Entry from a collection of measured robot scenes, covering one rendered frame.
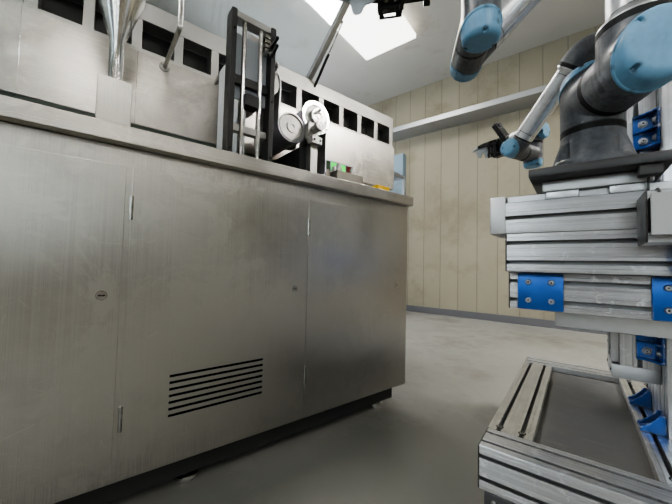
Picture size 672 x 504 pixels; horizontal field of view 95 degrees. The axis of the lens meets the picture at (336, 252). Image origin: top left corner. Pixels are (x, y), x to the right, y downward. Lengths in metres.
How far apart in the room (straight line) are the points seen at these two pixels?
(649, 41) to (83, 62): 1.61
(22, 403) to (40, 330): 0.14
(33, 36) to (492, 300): 3.99
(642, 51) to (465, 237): 3.43
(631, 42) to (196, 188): 0.92
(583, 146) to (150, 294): 1.02
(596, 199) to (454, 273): 3.34
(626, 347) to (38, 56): 1.99
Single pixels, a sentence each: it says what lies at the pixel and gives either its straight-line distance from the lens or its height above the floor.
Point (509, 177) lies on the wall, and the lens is 4.10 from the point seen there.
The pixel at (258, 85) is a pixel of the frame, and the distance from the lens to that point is 1.25.
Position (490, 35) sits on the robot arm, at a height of 1.06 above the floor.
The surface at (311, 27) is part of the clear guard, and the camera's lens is 1.95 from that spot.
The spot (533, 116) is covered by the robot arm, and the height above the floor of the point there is 1.21.
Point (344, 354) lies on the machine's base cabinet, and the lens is 1.17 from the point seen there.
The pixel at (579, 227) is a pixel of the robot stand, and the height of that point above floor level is 0.69.
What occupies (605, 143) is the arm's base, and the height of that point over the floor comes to 0.86.
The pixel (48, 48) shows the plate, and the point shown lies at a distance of 1.62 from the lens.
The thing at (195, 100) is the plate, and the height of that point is 1.31.
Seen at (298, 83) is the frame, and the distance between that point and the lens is 1.96.
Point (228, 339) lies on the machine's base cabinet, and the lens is 0.93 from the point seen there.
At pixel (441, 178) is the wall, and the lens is 4.31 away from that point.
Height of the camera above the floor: 0.60
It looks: 2 degrees up
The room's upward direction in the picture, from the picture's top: 1 degrees clockwise
